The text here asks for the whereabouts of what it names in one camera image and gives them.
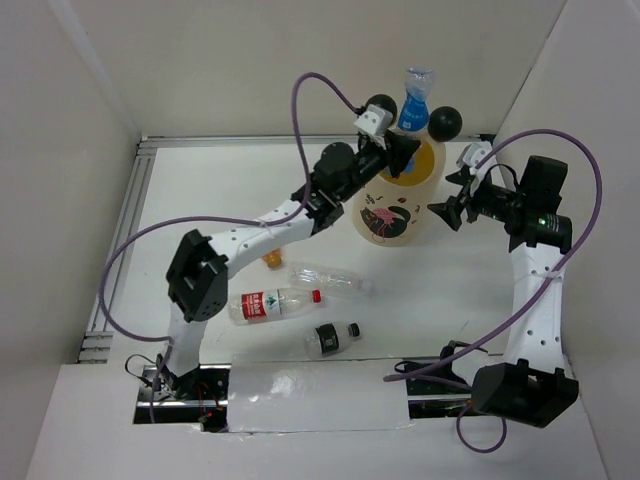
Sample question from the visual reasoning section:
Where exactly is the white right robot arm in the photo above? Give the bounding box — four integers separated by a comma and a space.
429, 156, 579, 428

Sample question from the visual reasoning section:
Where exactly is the red label plastic bottle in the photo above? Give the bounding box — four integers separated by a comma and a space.
227, 288, 323, 325

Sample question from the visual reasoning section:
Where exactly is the aluminium frame rail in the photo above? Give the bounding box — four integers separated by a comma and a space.
78, 136, 511, 364

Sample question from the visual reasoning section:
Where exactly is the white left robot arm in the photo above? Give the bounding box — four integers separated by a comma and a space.
157, 132, 420, 399

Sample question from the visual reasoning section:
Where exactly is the clear unlabelled plastic bottle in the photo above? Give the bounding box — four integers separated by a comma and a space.
288, 262, 373, 297

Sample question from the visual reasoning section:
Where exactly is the small orange plastic bottle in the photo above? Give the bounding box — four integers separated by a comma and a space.
262, 249, 283, 270

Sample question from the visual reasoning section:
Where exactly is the blue label bottle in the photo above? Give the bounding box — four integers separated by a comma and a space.
397, 67, 435, 132

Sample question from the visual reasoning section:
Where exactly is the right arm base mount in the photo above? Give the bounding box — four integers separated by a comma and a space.
405, 348, 501, 419

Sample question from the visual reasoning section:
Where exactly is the cream bin with black ears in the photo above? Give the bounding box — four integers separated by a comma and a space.
352, 106, 463, 247

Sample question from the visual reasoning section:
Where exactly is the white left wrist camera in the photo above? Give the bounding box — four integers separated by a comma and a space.
354, 104, 393, 145

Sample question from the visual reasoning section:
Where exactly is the black label small bottle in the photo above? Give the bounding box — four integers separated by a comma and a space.
304, 322, 361, 360

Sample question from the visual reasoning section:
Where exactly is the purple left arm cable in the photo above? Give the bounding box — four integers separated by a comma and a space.
98, 72, 362, 421

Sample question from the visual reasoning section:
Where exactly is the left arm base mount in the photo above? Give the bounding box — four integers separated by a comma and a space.
124, 354, 231, 433

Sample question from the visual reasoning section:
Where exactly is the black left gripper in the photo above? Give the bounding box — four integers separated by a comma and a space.
336, 130, 420, 203

